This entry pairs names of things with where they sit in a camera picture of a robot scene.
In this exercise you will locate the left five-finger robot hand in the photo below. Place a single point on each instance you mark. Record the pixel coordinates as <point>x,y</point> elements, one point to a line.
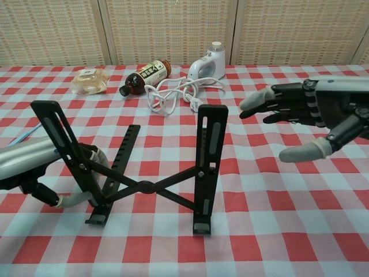
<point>26,158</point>

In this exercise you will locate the right five-finger robot hand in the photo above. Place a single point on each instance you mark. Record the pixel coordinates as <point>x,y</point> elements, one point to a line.
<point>337,98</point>

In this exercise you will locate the black folding stand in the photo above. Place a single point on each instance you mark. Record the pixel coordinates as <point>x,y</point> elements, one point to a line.
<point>145,187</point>

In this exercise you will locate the light blue toothbrush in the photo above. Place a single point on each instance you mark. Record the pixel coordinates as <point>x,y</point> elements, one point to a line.
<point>29,133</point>

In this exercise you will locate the woven bamboo screen panel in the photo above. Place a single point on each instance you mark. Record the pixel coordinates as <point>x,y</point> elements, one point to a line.
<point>294,29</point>
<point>57,29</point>
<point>366,56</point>
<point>173,26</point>

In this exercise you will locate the clear bag of snacks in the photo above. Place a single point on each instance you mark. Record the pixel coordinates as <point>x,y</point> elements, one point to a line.
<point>89,80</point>

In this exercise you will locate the white handheld steamer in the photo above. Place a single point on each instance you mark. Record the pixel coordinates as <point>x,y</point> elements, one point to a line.
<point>206,69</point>

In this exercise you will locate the red white checked tablecloth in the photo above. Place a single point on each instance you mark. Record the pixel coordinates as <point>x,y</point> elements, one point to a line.
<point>288,231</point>

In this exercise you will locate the brown drink bottle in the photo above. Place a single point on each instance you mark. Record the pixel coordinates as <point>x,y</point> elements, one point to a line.
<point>144,78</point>

